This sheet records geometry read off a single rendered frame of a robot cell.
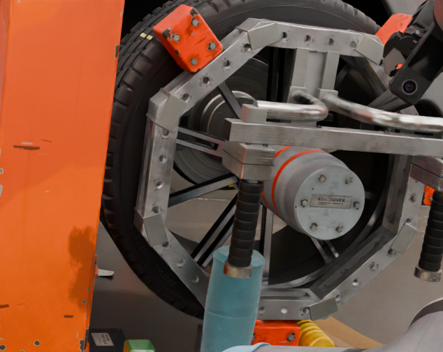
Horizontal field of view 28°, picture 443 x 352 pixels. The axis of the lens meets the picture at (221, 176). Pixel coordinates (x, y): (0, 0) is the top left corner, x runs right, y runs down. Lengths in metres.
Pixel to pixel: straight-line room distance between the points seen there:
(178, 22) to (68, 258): 0.42
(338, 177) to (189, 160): 0.66
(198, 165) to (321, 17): 0.57
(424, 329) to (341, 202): 0.85
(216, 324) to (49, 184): 0.38
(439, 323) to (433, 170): 0.86
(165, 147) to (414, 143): 0.41
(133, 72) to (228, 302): 0.43
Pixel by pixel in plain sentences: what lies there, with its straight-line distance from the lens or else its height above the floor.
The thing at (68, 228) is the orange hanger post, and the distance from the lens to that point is 1.34.
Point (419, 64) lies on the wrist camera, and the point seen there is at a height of 1.11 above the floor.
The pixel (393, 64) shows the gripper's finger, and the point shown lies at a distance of 1.36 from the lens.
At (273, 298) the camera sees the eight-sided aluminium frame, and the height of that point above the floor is 0.62.
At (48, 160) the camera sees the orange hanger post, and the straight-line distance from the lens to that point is 1.30.
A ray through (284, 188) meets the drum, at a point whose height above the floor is 0.86.
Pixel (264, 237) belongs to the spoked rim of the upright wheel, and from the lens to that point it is 1.70.
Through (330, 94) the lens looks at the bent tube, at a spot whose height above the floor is 1.01.
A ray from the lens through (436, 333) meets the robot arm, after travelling 0.61.
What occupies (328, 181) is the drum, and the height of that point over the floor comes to 0.89.
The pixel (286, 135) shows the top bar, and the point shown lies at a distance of 1.33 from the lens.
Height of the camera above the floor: 1.20
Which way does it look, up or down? 13 degrees down
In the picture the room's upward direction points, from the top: 8 degrees clockwise
